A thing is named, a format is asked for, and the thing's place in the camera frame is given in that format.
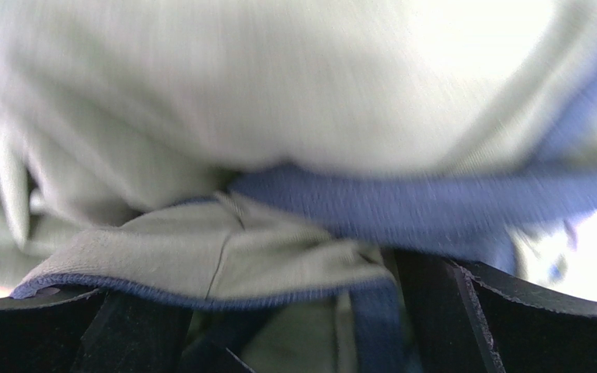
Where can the olive green tank top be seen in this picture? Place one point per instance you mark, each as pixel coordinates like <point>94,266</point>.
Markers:
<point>260,163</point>

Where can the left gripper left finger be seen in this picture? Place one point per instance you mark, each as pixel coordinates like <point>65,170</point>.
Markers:
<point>79,329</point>

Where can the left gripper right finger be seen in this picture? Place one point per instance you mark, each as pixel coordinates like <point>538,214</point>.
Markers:
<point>469,317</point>

